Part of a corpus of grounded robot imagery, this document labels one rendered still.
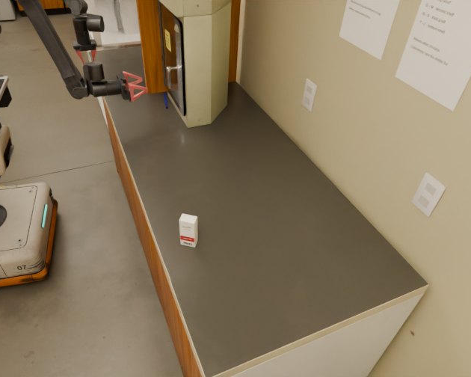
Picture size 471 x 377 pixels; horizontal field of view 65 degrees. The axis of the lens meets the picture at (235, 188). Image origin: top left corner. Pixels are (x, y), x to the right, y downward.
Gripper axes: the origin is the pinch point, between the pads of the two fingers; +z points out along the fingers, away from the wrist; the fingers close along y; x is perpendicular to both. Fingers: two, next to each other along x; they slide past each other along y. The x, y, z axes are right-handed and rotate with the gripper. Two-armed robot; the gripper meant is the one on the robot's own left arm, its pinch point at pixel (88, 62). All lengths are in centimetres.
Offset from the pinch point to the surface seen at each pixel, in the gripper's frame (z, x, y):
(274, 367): 27, -150, 22
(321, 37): -29, -72, 76
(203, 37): -23, -47, 41
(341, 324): 17, -150, 41
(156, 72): 5.4, -9.3, 29.8
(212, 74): -7, -46, 45
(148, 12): -22.7, -9.4, 28.7
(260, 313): 16, -140, 22
